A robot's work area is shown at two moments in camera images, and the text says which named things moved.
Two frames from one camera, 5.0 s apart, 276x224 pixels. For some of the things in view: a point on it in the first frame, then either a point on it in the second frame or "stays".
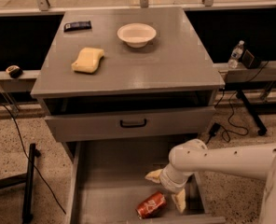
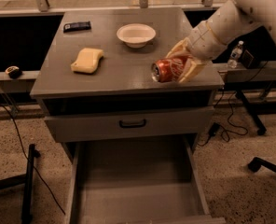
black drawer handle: (132, 125) stays
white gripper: (170, 182) → (200, 43)
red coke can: (152, 206) → (167, 70)
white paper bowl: (137, 35) stays
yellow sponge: (89, 60) stays
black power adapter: (213, 130) stays
